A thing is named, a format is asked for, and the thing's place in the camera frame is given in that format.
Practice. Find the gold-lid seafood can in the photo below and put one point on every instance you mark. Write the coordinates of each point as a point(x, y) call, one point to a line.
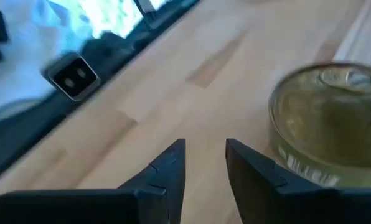
point(328, 118)

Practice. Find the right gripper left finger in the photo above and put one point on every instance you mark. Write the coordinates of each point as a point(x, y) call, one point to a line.
point(79, 207)

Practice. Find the black aluminium table frame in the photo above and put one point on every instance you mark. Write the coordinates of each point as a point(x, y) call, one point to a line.
point(26, 137)

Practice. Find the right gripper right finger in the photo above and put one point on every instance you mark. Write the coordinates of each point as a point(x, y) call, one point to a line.
point(297, 205)

